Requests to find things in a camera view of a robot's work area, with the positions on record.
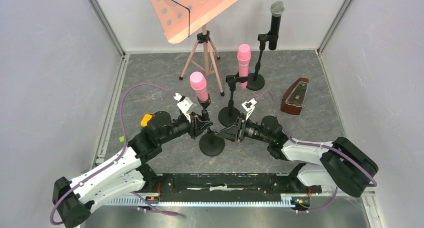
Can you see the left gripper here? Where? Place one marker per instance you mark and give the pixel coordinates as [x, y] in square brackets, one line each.
[197, 123]

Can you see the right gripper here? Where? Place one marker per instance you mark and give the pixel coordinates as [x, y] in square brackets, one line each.
[237, 130]

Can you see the black microphone stand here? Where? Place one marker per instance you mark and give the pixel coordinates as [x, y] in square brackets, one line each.
[210, 144]
[228, 115]
[255, 80]

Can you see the pink microphone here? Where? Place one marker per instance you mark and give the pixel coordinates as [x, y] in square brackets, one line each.
[199, 84]
[243, 57]

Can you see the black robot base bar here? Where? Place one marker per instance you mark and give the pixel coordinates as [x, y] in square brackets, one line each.
[226, 187]

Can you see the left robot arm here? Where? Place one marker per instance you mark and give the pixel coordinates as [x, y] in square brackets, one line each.
[127, 171]

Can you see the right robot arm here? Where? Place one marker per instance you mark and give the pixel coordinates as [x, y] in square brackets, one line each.
[338, 163]

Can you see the pink music stand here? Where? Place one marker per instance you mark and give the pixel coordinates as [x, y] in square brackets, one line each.
[181, 18]

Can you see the black microphone silver grille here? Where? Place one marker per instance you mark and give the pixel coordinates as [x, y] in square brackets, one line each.
[277, 8]

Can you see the colourful toy block stack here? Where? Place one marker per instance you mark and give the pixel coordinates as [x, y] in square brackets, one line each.
[146, 118]

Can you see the brown metronome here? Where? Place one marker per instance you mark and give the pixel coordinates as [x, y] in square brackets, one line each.
[293, 99]

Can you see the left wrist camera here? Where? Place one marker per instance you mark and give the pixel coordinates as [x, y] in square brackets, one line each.
[185, 105]

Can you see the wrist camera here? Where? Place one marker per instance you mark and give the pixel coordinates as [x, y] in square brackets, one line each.
[185, 105]
[249, 107]

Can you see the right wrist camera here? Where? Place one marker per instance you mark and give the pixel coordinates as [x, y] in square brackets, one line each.
[249, 107]

